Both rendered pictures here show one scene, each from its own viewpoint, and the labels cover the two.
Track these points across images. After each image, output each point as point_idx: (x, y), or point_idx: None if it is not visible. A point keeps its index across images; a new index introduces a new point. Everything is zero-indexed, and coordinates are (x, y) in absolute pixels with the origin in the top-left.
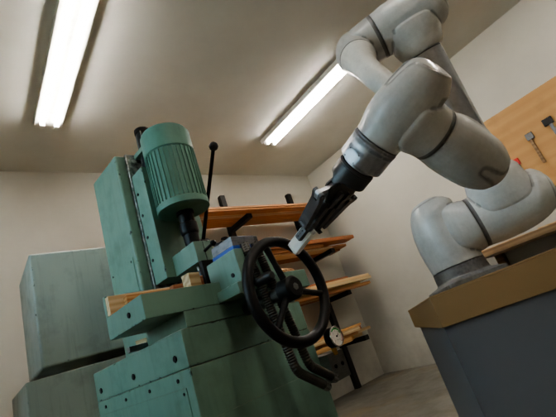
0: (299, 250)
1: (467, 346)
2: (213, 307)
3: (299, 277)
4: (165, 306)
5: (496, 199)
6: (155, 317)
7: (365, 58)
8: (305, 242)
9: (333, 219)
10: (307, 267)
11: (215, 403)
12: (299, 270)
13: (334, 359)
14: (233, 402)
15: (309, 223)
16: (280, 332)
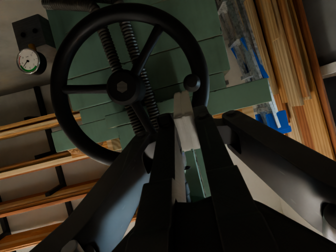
0: (186, 93)
1: None
2: (191, 94)
3: (67, 140)
4: (245, 90)
5: None
6: (255, 80)
7: None
8: (184, 101)
9: (122, 156)
10: (81, 129)
11: (196, 2)
12: (65, 148)
13: (34, 39)
14: (175, 2)
15: (239, 120)
16: (161, 17)
